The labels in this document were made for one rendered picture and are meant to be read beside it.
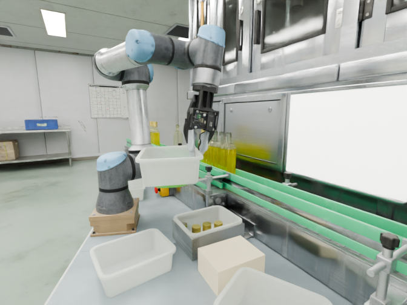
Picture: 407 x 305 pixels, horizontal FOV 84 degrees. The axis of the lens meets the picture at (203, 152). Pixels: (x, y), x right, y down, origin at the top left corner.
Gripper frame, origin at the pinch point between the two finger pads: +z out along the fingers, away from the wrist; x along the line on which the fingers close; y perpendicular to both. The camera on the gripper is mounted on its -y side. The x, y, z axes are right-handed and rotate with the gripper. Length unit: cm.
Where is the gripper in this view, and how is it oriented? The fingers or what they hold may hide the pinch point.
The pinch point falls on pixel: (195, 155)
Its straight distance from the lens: 67.7
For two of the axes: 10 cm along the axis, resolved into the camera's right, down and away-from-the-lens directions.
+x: 9.7, 0.9, 2.2
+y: 2.0, 1.7, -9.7
